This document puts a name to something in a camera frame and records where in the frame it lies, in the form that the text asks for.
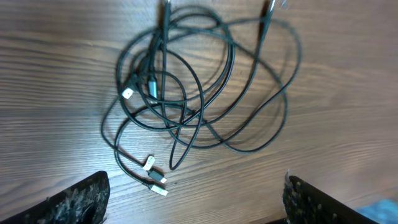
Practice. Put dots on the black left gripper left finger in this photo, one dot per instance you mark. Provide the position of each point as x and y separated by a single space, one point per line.
82 203

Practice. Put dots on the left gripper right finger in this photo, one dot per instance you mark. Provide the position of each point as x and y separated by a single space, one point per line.
305 204

